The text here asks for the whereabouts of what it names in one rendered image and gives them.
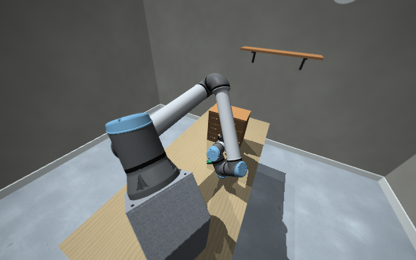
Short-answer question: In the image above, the brown wooden chest of drawers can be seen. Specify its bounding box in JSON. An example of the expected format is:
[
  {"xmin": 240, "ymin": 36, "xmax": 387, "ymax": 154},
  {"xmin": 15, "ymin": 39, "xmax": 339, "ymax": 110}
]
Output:
[{"xmin": 207, "ymin": 103, "xmax": 251, "ymax": 148}]

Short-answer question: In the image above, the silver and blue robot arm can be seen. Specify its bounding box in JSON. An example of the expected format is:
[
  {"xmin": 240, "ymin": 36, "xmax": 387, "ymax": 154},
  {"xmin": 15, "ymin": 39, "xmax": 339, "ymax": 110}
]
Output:
[{"xmin": 105, "ymin": 73, "xmax": 248, "ymax": 201}]

